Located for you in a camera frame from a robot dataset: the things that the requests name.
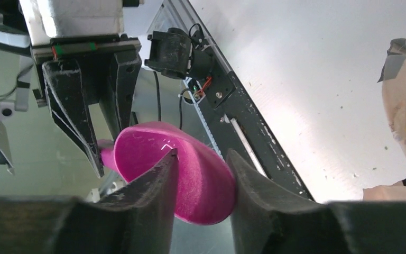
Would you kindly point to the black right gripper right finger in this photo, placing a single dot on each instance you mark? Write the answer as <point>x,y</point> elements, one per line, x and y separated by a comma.
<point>268,218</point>

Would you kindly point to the white slotted cable duct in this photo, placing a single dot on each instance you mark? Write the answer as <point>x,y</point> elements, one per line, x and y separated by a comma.
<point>209,134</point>

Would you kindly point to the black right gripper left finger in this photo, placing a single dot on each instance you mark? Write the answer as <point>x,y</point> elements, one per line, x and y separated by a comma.
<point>137,218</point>

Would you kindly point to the magenta plastic scoop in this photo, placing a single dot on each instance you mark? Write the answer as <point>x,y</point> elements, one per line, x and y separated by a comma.
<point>206,186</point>

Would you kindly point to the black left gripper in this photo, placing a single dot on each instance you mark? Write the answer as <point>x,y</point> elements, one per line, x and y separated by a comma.
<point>70,28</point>

